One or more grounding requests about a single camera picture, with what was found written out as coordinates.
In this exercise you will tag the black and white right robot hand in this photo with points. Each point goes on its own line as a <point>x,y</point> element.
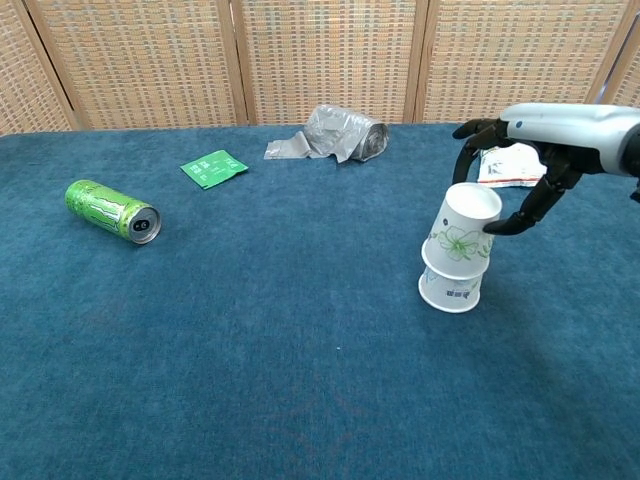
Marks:
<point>555,130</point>

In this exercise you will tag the white paper cup green flower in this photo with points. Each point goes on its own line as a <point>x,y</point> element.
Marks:
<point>462,235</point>

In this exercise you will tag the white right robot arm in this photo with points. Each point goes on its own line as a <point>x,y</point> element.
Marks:
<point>632,140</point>

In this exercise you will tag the white paper cup with barcode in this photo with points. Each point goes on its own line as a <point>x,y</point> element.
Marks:
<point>450,295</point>

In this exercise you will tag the white snack bag green print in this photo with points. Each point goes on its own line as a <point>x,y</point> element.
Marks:
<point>510,167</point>

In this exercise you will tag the grey trash bag roll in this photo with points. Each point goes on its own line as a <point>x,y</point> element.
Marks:
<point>345,135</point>

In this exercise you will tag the woven wooden folding screen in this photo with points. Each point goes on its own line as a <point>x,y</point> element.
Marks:
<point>320,60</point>

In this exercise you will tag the blue table cloth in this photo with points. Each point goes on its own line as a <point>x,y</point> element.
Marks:
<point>280,325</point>

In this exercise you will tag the green flat sachet packet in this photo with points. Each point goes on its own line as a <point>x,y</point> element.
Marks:
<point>214,169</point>

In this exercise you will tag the green energy drink can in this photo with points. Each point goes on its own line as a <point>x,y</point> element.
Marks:
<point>100,207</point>

